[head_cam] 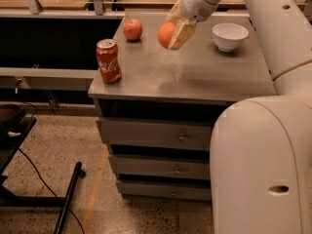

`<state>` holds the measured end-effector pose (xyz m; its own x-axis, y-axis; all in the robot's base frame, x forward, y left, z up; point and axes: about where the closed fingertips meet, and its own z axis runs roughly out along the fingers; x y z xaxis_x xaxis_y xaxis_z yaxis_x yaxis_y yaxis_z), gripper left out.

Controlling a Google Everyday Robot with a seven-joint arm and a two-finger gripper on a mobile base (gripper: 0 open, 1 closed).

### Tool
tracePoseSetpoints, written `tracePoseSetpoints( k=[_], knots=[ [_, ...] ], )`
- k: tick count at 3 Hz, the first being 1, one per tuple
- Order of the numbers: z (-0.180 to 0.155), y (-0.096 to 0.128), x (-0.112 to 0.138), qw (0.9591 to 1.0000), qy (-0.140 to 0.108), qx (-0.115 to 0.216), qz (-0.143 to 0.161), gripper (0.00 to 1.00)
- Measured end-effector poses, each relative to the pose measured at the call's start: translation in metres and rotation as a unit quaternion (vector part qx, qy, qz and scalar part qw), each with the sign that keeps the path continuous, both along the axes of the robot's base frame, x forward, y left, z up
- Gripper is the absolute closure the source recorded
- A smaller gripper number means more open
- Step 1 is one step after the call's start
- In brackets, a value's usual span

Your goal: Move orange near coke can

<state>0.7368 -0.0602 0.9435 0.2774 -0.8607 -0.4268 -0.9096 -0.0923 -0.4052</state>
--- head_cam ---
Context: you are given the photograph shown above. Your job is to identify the red coke can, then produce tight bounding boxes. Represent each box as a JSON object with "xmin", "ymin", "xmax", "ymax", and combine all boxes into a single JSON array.
[{"xmin": 96, "ymin": 39, "xmax": 122, "ymax": 84}]

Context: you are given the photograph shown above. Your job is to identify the black cable on floor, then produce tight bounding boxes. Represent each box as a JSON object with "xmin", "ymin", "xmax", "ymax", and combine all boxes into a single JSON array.
[{"xmin": 18, "ymin": 146, "xmax": 84, "ymax": 234}]

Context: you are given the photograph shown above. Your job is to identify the black floor stand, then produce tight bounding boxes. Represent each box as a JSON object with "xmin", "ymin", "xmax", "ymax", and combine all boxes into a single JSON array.
[{"xmin": 0, "ymin": 104, "xmax": 86, "ymax": 234}]

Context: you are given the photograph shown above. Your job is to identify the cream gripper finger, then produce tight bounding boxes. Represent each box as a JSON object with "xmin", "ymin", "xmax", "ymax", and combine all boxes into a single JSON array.
[
  {"xmin": 169, "ymin": 19, "xmax": 196, "ymax": 51},
  {"xmin": 166, "ymin": 1, "xmax": 182, "ymax": 23}
]

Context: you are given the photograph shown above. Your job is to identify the grey drawer cabinet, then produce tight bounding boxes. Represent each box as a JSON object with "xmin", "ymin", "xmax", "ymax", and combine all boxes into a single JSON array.
[{"xmin": 89, "ymin": 13, "xmax": 275, "ymax": 201}]

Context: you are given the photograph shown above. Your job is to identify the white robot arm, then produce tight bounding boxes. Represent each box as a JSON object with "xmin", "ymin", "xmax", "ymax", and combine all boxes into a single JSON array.
[{"xmin": 168, "ymin": 0, "xmax": 312, "ymax": 234}]

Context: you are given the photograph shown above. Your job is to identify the orange fruit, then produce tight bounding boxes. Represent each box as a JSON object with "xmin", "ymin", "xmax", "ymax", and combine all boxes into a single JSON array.
[{"xmin": 158, "ymin": 22, "xmax": 176, "ymax": 49}]

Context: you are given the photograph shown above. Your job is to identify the red apple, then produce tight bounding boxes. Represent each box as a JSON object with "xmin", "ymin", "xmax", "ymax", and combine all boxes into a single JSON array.
[{"xmin": 123, "ymin": 19, "xmax": 143, "ymax": 41}]

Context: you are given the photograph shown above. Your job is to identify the white ceramic bowl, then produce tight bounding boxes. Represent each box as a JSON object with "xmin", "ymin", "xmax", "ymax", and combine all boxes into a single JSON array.
[{"xmin": 212, "ymin": 22, "xmax": 249, "ymax": 52}]

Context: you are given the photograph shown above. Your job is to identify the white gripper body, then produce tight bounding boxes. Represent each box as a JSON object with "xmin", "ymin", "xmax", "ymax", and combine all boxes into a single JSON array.
[{"xmin": 180, "ymin": 0, "xmax": 217, "ymax": 22}]

